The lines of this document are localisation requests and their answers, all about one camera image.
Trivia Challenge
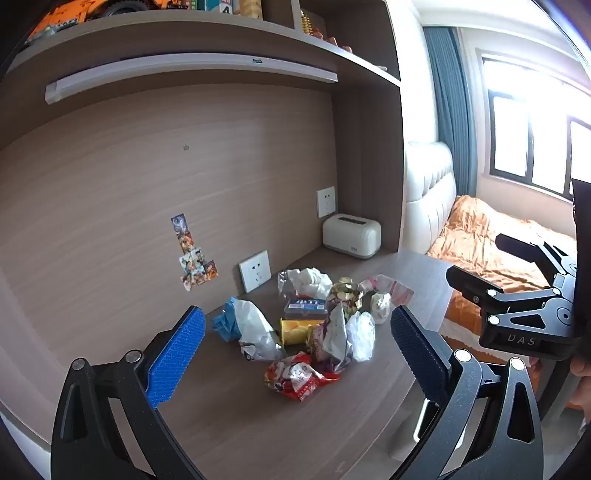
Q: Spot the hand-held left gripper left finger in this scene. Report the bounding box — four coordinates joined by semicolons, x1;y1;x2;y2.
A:
50;305;206;480

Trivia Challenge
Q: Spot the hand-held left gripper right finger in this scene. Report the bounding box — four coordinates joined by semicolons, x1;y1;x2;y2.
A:
389;305;546;480

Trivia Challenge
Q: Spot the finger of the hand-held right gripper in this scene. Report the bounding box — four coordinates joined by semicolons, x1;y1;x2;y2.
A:
445;265;575;329
495;233;578;289

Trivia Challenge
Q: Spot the silver snack bag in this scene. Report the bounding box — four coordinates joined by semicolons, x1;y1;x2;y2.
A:
307;302;354;374

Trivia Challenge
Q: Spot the red snack wrapper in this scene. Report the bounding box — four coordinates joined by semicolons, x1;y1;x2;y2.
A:
263;352;342;402

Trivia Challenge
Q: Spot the person's right hand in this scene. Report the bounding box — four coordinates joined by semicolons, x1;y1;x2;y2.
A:
569;355;591;411

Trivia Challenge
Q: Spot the white lace bed trim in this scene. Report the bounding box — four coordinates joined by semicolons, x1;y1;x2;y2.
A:
438;318;484;356

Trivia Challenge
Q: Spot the bed with orange blanket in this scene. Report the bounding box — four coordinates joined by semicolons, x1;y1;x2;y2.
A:
425;195;580;411

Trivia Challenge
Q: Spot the white plastic bag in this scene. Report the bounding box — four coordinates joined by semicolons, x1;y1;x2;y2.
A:
346;311;377;363

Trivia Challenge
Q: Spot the crumpled paper ball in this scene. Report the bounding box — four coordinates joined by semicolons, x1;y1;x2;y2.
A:
369;291;393;325

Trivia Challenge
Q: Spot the pink clear wrapper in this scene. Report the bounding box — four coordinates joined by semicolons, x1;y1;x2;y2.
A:
358;274;415;308

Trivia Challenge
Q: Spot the clear plastic bag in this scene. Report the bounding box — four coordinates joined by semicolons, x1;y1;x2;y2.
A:
233;299;288;363

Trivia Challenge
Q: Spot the gold foil wrapper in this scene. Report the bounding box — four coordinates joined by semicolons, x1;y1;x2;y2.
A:
327;277;365;319

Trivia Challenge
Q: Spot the cartoon sticker strip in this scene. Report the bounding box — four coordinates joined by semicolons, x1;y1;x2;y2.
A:
170;212;221;292

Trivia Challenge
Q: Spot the cream padded headboard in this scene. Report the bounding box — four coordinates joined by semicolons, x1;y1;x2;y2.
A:
404;141;458;256

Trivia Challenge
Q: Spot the window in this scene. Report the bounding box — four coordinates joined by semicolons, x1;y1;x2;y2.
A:
480;53;591;202

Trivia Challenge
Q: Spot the yellow snack packet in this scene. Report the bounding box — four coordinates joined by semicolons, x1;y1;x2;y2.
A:
279;318;319;347

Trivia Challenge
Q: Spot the small blue box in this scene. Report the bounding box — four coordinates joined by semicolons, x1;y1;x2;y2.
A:
283;298;328;320

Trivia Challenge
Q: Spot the crumpled white tissue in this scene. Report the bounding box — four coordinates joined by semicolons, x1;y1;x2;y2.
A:
277;267;333;301

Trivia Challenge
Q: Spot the white toaster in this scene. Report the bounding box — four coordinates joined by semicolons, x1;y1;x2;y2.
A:
322;215;382;260

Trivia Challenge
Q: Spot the blue curtain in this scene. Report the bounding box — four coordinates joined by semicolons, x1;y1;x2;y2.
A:
422;25;479;200

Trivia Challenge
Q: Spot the white light bar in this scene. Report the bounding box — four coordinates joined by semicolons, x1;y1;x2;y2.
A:
45;52;339;106

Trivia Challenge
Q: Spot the wooden bead toy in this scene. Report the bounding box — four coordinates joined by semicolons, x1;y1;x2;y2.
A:
298;7;354;52

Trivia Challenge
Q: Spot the colourful book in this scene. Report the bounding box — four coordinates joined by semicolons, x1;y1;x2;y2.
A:
191;0;241;17

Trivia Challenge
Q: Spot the orange toy car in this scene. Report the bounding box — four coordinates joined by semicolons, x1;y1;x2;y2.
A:
25;0;195;45

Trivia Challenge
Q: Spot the white wall outlet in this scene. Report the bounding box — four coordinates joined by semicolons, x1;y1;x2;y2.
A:
239;250;272;294
316;185;338;218

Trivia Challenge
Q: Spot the wooden wall shelf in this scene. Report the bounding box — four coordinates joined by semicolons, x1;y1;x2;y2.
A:
0;0;404;148

